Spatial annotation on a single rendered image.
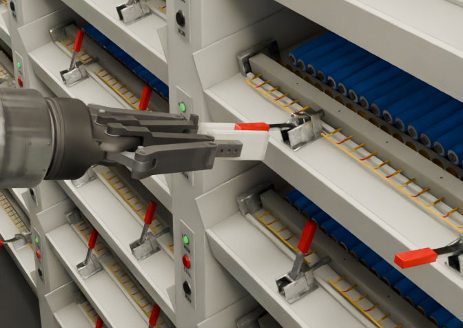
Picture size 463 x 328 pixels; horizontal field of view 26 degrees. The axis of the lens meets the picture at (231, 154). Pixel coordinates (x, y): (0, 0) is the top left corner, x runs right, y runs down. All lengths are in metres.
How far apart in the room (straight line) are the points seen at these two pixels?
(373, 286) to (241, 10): 0.35
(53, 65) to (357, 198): 0.93
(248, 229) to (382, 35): 0.46
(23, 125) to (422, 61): 0.34
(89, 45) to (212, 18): 0.61
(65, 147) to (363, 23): 0.28
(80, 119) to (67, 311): 1.26
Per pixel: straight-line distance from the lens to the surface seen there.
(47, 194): 2.00
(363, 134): 1.00
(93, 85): 1.67
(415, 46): 0.83
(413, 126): 1.01
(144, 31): 1.36
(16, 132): 0.86
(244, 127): 1.00
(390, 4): 0.87
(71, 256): 1.95
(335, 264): 1.15
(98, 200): 1.73
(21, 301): 2.41
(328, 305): 1.13
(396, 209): 0.94
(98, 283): 1.86
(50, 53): 1.83
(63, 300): 2.13
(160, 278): 1.52
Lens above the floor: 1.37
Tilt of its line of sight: 27 degrees down
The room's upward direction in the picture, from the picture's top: straight up
